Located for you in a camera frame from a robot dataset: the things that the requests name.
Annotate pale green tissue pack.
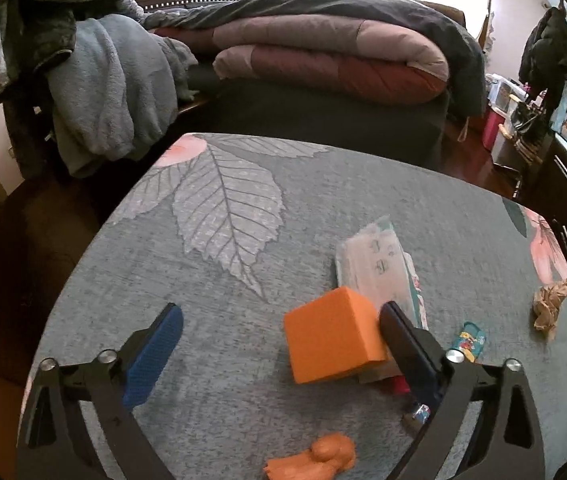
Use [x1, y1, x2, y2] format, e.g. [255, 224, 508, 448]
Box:
[334, 216, 430, 383]

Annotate small foil wrapper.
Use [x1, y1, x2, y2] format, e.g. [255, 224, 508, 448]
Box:
[403, 405, 431, 428]

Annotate light blue fleece robe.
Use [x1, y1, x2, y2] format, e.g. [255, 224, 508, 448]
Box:
[46, 14, 199, 178]

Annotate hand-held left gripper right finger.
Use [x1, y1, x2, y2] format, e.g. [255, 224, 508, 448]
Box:
[378, 301, 547, 480]

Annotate grey fleece blanket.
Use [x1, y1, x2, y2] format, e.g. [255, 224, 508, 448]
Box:
[0, 0, 146, 108]

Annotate red container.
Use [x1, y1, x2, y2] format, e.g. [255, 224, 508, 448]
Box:
[482, 110, 507, 150]

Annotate crumpled brown paper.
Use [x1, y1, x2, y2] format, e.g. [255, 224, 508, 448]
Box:
[533, 282, 567, 341]

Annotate folded pink quilt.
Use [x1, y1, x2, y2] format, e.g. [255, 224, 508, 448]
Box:
[153, 16, 450, 106]

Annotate floral green tablecloth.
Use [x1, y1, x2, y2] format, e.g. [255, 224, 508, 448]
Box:
[18, 132, 567, 480]

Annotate clear storage boxes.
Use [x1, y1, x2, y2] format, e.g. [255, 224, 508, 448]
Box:
[487, 74, 523, 112]

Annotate small colourful cartoon wrapper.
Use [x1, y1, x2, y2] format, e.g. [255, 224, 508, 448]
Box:
[447, 322, 487, 363]

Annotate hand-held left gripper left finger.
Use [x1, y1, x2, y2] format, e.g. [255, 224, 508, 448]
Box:
[16, 302, 185, 480]

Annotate black jacket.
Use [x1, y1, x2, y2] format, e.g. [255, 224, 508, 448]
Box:
[519, 7, 567, 92]

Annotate orange box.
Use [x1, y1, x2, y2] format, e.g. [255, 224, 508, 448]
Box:
[283, 286, 389, 385]

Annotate orange clay lump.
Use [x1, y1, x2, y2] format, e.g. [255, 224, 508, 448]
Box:
[264, 434, 357, 480]

